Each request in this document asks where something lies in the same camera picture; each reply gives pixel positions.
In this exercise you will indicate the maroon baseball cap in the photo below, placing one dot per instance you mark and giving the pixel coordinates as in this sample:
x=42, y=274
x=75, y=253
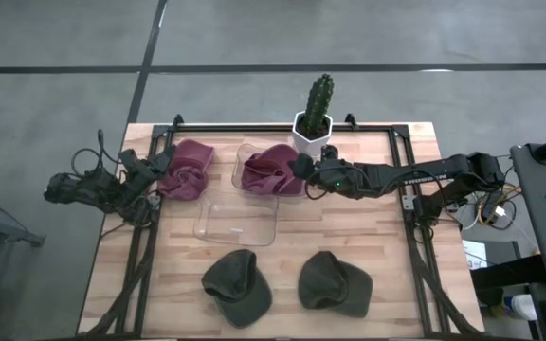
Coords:
x=268, y=170
x=185, y=175

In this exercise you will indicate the clear plastic bin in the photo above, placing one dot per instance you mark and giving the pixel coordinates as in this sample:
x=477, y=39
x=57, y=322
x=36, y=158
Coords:
x=238, y=184
x=235, y=222

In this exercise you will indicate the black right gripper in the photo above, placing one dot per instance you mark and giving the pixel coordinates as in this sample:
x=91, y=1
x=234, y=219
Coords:
x=339, y=176

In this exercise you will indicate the white paper sheet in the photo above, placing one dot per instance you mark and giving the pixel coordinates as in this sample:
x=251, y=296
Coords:
x=473, y=253

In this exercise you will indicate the black metal table frame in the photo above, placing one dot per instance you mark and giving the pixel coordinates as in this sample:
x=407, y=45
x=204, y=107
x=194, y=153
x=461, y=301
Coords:
x=254, y=128

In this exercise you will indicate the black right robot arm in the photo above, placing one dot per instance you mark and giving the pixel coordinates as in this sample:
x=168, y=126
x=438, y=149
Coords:
x=434, y=173

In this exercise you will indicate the white plastic bottle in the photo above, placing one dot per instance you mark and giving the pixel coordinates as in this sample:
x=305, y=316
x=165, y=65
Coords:
x=522, y=307

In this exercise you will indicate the white hexagonal plant pot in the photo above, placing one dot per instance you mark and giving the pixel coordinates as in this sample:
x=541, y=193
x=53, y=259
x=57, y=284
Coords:
x=308, y=144

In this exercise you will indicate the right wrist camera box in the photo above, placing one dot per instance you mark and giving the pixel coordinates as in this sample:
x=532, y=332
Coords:
x=330, y=152

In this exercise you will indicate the dark baseball cap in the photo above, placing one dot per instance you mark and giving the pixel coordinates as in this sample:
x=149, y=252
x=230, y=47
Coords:
x=334, y=284
x=237, y=289

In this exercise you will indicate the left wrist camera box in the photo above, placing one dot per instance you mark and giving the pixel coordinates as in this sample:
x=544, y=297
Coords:
x=128, y=157

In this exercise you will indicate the green cactus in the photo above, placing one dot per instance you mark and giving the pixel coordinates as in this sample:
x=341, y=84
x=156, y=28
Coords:
x=319, y=104

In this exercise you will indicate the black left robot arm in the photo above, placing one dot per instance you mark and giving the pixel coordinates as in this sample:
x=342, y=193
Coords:
x=88, y=187

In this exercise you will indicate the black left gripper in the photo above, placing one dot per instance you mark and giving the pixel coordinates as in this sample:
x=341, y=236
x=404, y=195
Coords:
x=145, y=175

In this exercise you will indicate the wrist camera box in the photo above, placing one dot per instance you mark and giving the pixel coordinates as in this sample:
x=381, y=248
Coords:
x=330, y=152
x=128, y=157

